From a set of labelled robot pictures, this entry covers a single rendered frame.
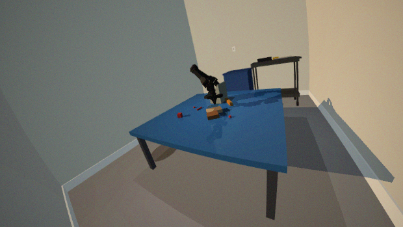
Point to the tan square block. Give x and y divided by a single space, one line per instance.
218 109

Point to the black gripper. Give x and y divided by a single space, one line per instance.
215 96

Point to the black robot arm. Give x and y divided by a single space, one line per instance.
207 81

